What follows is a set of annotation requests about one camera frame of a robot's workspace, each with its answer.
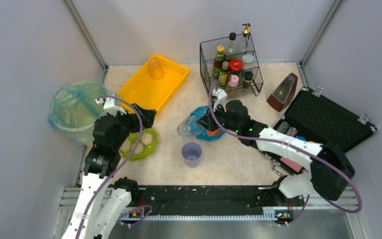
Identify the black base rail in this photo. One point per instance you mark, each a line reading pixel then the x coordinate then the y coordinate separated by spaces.
pixel 226 203

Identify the trash bin with green bag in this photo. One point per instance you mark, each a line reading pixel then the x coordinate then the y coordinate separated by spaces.
pixel 73 110

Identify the blue transparent cup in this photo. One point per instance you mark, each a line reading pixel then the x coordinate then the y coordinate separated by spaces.
pixel 190 127

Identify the small black lid jar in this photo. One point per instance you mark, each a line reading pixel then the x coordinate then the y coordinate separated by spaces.
pixel 247 79

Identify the green dotted plate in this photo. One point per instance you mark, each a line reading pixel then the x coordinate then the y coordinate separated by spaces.
pixel 148 149

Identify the pink transparent cup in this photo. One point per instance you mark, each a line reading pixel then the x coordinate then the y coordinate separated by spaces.
pixel 155 69

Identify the sliced sausage piece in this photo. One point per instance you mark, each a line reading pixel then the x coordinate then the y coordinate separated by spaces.
pixel 214 133

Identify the blue dotted plate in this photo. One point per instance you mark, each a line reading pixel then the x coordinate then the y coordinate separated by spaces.
pixel 200 112

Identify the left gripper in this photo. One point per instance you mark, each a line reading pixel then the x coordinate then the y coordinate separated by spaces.
pixel 143 115

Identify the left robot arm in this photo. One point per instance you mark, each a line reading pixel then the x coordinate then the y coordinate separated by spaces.
pixel 91 219

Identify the silver lid white can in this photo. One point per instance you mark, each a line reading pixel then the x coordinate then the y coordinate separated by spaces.
pixel 248 63

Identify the pink lid spice jar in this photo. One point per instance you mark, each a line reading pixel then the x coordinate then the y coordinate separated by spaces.
pixel 233 81

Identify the black poker chip case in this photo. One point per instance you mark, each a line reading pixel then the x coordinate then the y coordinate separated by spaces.
pixel 316 118

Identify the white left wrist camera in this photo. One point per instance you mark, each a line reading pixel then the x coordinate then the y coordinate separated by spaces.
pixel 111 105

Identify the red lid sauce jar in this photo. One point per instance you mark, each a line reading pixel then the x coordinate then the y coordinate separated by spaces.
pixel 235 67

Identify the yellow cap sauce bottle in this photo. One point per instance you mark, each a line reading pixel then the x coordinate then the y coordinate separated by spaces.
pixel 218 61

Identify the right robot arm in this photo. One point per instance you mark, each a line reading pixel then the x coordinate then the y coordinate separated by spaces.
pixel 329 171

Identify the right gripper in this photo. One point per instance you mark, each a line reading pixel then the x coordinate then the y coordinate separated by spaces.
pixel 215 118

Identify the purple plastic cup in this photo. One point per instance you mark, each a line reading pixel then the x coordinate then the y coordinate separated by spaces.
pixel 192 153

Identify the white steamed bun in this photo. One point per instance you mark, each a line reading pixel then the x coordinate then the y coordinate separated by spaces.
pixel 137 148
pixel 146 138
pixel 126 146

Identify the black cap dark bottle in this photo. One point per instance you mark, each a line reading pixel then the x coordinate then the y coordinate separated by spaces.
pixel 231 49

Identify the small yellow oil bottle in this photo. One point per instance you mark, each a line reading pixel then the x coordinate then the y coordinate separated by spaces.
pixel 223 75

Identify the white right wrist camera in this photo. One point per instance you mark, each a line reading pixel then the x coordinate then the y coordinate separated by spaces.
pixel 218 99

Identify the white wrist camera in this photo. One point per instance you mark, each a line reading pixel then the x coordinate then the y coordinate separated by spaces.
pixel 111 105
pixel 218 99

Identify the brown metronome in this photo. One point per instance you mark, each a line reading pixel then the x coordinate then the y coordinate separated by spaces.
pixel 283 95

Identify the gold pump clear bottle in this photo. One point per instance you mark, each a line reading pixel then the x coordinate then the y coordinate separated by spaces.
pixel 245 37

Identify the yellow plastic tray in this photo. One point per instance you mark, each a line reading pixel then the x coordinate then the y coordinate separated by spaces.
pixel 154 94

